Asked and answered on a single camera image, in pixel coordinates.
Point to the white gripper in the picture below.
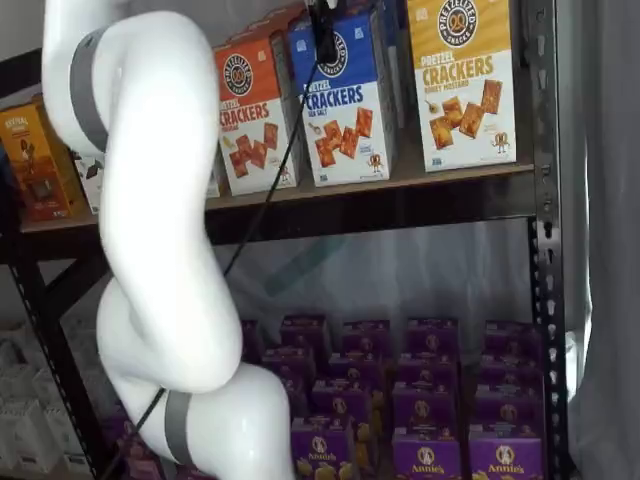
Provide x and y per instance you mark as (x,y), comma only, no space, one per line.
(326,3)

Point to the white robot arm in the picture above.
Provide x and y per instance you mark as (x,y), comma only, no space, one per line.
(150,200)

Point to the blue white pretzel crackers box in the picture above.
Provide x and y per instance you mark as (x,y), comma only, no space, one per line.
(345,130)

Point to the orange pretzel crackers box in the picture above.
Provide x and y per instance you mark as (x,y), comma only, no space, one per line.
(250,130)

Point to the yellow pretzel crackers box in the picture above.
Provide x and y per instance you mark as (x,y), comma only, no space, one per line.
(465,100)

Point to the wooden shelf board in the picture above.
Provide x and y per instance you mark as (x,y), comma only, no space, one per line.
(400,181)

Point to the white Sweet Thins box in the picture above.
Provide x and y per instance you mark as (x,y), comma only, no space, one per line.
(90,185)

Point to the purple Annie's snack box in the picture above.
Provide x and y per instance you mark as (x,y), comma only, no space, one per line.
(341,404)
(288,364)
(322,450)
(426,410)
(512,341)
(251,342)
(508,414)
(506,459)
(366,340)
(510,376)
(432,338)
(147,465)
(427,371)
(303,332)
(296,397)
(356,371)
(426,457)

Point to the orange cookie box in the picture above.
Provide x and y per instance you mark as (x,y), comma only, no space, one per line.
(35,165)

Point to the white plastic backdrop sheet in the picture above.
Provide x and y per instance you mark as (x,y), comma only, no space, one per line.
(400,275)

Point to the grey curtain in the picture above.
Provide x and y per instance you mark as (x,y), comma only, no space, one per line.
(610,200)

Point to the black metal shelf frame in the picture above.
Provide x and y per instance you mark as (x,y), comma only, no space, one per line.
(400,210)

